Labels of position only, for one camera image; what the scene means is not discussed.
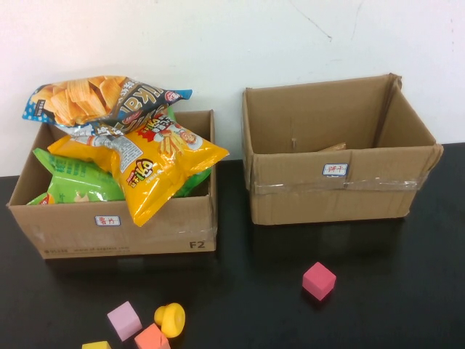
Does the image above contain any small green yellow chips bag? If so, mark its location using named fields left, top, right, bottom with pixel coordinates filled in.
left=25, top=192, right=55, bottom=206

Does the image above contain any light pink foam cube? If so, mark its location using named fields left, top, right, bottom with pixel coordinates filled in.
left=106, top=300, right=143, bottom=342

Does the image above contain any cardboard box with F2 print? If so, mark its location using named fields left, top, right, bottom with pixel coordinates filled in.
left=6, top=109, right=219, bottom=260

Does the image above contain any large green snack bag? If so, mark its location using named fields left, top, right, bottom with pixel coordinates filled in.
left=32, top=147, right=126, bottom=204

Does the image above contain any orange foam cube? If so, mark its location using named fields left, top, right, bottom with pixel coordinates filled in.
left=134, top=322, right=171, bottom=349

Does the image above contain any yellow mushroom-shaped toy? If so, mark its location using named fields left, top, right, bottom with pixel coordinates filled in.
left=153, top=302, right=186, bottom=340

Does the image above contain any taped open cardboard box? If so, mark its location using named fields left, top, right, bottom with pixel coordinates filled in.
left=242, top=73, right=444, bottom=225

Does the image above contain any red foam cube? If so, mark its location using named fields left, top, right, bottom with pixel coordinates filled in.
left=302, top=261, right=337, bottom=302

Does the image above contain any blue ridged chips bag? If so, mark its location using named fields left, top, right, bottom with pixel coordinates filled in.
left=22, top=74, right=195, bottom=137

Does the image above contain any brown snack packet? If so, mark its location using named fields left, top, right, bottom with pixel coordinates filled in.
left=318, top=142, right=348, bottom=153

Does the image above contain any yellow fries snack bag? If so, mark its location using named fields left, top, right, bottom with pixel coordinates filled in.
left=47, top=111, right=231, bottom=228

